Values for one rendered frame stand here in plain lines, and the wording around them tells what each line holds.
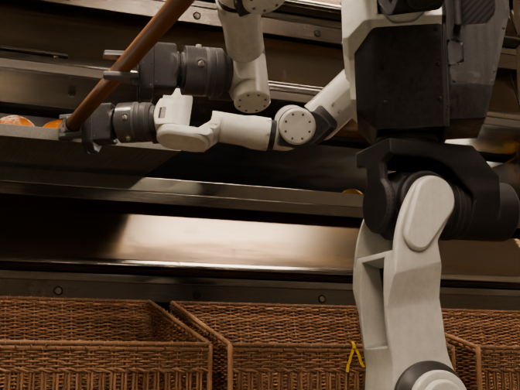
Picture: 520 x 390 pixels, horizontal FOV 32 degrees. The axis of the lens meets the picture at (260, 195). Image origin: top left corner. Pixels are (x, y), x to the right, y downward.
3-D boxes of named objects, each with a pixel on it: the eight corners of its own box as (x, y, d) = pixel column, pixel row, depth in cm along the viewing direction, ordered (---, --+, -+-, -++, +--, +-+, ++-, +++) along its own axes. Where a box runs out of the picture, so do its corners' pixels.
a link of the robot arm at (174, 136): (156, 129, 188) (220, 139, 189) (162, 96, 193) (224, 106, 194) (155, 147, 193) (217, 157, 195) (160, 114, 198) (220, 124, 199)
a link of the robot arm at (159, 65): (142, 22, 155) (211, 28, 158) (136, 41, 164) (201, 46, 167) (141, 94, 153) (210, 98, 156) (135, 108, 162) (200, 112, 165)
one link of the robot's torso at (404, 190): (424, 244, 174) (421, 184, 176) (464, 234, 162) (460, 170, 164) (364, 242, 169) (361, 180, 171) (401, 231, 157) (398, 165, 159)
